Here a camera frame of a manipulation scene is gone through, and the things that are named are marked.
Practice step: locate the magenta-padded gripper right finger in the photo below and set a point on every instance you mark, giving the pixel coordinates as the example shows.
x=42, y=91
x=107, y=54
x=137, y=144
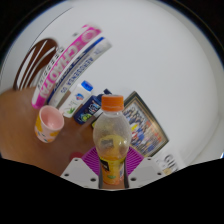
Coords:
x=143, y=168

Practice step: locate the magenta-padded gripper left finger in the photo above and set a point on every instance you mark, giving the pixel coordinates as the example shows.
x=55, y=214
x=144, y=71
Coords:
x=80, y=170

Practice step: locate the orange juice bottle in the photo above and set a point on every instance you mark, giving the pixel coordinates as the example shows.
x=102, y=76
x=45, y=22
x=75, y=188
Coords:
x=111, y=133

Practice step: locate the framed group photo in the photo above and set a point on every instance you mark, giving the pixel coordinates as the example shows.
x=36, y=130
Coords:
x=146, y=128

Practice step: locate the pink cup with yellow print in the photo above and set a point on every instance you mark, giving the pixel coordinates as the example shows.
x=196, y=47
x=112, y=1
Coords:
x=50, y=121

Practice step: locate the dark blue pump bottle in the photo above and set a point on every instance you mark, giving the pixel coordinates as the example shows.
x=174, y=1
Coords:
x=87, y=111

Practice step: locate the white bottle with blue cap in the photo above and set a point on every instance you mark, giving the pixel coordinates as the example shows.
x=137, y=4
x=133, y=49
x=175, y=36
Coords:
x=78, y=98

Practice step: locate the white and blue shuttlecock tube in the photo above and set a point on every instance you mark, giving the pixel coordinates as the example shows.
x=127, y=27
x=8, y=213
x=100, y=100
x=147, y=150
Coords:
x=80, y=66

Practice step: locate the brown wooden chair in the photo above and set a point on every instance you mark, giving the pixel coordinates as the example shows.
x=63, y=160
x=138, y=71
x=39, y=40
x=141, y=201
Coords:
x=33, y=61

